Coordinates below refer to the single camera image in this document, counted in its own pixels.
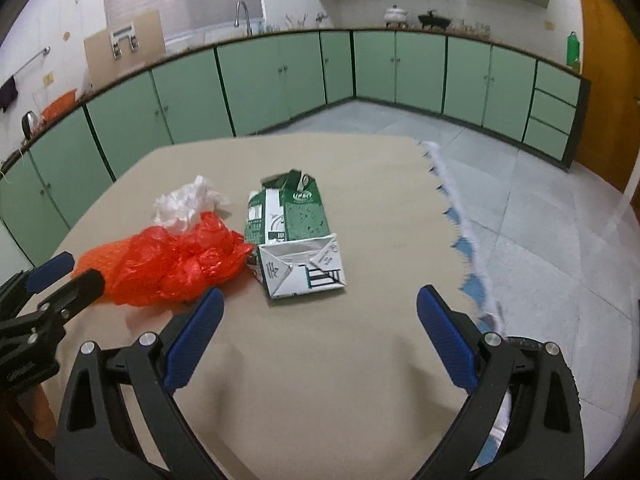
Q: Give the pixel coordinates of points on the yellow wall sticker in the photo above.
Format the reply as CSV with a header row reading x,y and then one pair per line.
x,y
49,78

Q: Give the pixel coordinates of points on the cardboard box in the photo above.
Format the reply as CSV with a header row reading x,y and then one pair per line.
x,y
100,62

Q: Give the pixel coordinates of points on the crumpled white plastic bag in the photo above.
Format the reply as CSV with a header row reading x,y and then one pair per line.
x,y
182,205

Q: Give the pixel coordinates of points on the metal towel rail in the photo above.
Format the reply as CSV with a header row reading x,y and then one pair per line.
x,y
32,61

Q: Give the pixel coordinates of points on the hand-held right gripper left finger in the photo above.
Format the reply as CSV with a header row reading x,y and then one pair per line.
x,y
195,340

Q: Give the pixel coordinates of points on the wooden door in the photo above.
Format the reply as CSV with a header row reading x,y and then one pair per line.
x,y
610,85

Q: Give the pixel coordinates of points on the green bottle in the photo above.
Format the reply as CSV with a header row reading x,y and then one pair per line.
x,y
573,50

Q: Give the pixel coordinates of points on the white pot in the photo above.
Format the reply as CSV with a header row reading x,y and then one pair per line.
x,y
396,15

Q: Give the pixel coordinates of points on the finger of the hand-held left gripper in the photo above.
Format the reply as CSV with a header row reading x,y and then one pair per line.
x,y
50,272
80,292

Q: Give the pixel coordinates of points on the dark cloth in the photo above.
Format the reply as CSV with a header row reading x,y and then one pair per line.
x,y
7,94

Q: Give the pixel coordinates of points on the orange basin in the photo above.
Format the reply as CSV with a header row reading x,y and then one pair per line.
x,y
59,105

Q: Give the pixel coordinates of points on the green white milk carton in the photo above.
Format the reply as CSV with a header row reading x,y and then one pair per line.
x,y
300,210

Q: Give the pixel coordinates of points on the green base cabinets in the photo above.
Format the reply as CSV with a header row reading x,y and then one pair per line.
x,y
280,80

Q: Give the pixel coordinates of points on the black pot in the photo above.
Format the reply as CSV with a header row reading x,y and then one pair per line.
x,y
432,21

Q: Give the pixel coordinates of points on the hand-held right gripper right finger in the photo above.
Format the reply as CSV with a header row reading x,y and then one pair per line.
x,y
445,340

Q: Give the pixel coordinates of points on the metal faucet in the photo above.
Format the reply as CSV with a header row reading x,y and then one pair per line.
x,y
244,12

